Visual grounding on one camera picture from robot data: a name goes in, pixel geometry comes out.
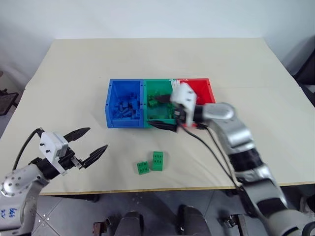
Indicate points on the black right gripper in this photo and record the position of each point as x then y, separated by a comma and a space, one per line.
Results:
180, 115

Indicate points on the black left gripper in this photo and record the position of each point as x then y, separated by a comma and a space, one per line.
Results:
66, 159

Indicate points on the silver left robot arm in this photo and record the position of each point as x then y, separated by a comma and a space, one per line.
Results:
17, 179

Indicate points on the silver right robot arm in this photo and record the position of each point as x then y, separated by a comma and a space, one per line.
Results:
236, 137

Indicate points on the green building block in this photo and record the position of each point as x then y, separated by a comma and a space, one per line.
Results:
152, 102
143, 168
157, 161

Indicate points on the green plastic bin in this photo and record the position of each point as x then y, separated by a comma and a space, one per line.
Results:
157, 86

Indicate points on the blue building block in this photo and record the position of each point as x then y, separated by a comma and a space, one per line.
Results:
134, 97
128, 113
123, 105

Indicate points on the red plastic bin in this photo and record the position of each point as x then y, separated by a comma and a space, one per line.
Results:
201, 91

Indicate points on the blue plastic bin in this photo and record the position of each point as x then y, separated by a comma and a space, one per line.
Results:
123, 124

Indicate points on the black stand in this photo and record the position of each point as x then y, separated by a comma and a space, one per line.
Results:
6, 98

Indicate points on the dark rounded shape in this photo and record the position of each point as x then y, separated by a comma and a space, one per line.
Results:
193, 221
131, 225

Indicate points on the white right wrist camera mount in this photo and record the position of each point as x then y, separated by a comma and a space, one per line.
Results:
184, 94

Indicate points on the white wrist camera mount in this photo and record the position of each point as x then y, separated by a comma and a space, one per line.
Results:
49, 145
184, 94

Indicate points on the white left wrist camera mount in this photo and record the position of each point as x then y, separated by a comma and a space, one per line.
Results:
49, 145

